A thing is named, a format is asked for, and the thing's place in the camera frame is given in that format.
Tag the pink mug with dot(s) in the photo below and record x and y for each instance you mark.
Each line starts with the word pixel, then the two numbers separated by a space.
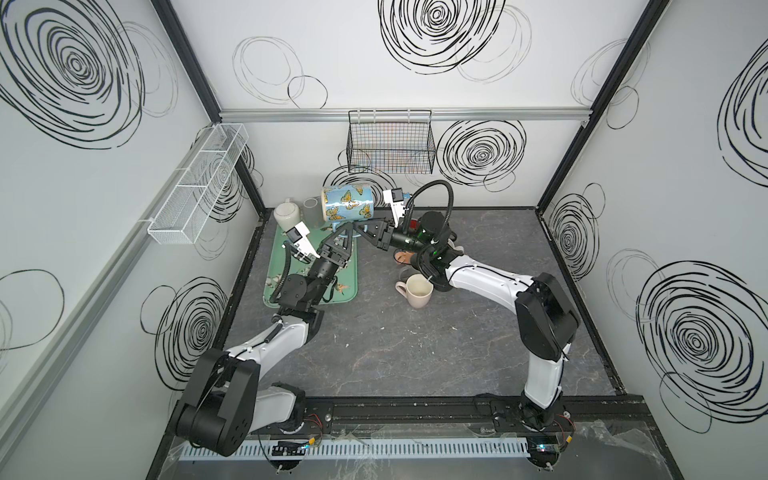
pixel 417 290

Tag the blue butterfly mug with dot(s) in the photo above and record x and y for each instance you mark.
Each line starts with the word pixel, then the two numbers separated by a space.
pixel 351 202

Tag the white ribbed mug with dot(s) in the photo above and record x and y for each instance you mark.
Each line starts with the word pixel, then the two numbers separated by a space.
pixel 287 214

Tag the white wire shelf basket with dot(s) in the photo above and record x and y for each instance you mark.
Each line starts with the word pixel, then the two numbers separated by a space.
pixel 188 207

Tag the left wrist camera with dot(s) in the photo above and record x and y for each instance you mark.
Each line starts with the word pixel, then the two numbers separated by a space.
pixel 300 246

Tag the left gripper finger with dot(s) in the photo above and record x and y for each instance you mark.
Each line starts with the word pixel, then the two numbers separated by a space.
pixel 346 239
pixel 332 248

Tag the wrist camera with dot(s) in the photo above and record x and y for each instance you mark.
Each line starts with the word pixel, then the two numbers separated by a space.
pixel 300 246
pixel 397 200

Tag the black wire basket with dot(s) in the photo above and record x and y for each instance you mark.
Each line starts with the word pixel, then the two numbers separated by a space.
pixel 390 141

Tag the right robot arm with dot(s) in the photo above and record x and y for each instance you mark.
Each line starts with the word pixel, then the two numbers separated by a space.
pixel 547 319

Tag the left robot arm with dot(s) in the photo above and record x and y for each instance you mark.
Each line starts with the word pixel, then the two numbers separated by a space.
pixel 223 401

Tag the tall grey mug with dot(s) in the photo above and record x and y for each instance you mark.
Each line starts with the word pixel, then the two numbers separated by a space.
pixel 406 272

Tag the small grey mug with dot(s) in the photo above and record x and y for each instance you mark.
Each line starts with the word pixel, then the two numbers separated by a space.
pixel 312 213

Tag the white slotted cable duct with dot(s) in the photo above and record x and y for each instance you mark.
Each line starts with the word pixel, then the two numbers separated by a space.
pixel 348 449

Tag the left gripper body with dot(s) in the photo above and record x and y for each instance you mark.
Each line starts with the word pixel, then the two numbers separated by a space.
pixel 334 253

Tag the beige and salmon mug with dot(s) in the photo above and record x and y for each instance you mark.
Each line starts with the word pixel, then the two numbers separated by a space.
pixel 405 257

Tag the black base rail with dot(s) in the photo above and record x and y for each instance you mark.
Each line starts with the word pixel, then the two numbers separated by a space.
pixel 503 412

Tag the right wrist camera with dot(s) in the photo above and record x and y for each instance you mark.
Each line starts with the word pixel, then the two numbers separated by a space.
pixel 397 200

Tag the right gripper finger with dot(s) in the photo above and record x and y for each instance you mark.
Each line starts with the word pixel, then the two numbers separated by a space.
pixel 379 239
pixel 373 227

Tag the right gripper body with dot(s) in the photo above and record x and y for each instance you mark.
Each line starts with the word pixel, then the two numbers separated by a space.
pixel 380 234

